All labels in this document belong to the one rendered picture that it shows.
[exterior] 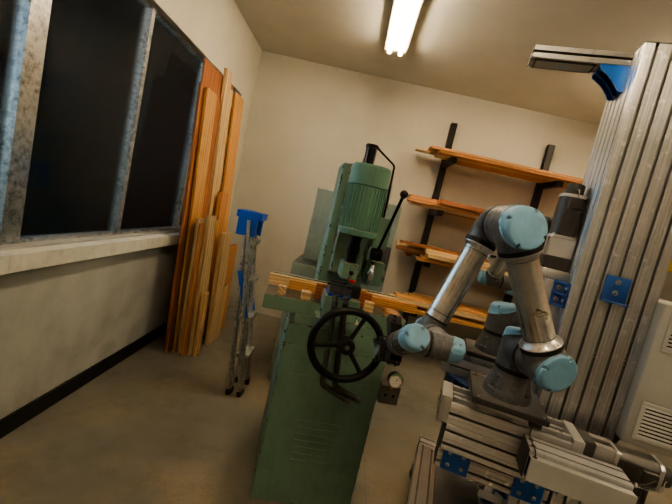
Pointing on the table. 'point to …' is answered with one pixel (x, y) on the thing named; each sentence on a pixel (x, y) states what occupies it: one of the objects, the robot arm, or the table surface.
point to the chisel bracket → (347, 270)
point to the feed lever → (387, 230)
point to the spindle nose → (353, 249)
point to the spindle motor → (364, 200)
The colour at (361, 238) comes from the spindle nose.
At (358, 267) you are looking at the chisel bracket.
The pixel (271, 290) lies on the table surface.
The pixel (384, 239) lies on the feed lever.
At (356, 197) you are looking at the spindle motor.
